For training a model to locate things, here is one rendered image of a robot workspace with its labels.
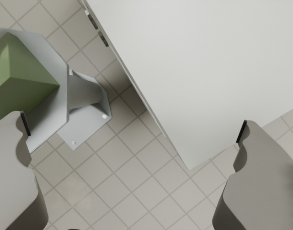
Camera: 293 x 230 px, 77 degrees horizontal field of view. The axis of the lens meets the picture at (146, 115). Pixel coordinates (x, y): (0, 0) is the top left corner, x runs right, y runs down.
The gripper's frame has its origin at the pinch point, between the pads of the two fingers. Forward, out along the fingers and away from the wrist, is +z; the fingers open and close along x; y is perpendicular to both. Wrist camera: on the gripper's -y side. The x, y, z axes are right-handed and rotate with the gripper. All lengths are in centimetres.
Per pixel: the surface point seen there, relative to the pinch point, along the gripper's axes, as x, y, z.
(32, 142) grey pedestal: -27.3, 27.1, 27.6
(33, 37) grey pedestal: -26.9, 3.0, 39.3
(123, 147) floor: -10, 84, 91
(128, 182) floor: -5, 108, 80
